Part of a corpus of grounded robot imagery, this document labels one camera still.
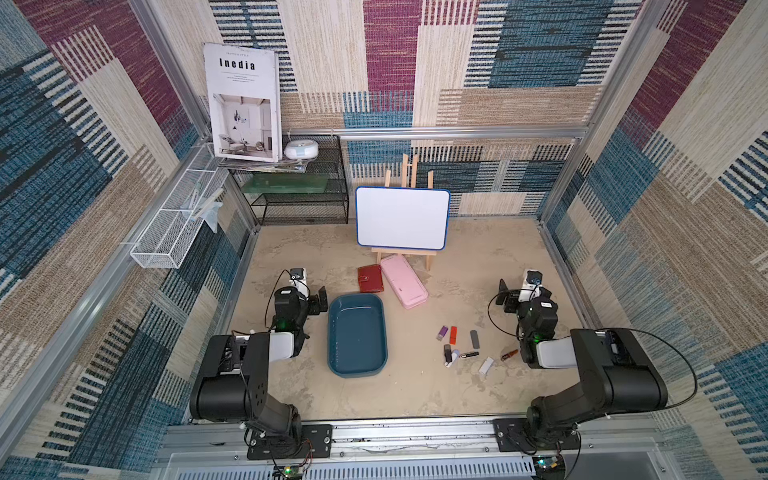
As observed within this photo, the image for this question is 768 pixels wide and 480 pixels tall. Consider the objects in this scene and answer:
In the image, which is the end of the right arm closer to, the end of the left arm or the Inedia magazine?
the end of the left arm

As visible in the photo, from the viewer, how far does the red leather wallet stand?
3.37 feet

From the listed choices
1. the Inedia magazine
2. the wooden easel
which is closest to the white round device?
the Inedia magazine

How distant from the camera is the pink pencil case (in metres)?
0.98

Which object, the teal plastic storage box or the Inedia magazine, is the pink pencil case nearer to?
the teal plastic storage box

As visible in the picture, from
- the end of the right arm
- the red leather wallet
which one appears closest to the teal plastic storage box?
the red leather wallet

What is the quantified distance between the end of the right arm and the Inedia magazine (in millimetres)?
754

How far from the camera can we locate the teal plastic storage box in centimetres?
85

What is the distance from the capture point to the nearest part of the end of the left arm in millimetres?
732

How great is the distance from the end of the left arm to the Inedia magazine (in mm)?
345

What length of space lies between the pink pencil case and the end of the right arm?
0.81 feet

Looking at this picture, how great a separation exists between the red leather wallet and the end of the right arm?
39 centimetres

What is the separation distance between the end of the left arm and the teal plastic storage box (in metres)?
0.05

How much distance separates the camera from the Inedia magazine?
759mm

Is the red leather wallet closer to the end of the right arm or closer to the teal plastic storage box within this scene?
the teal plastic storage box
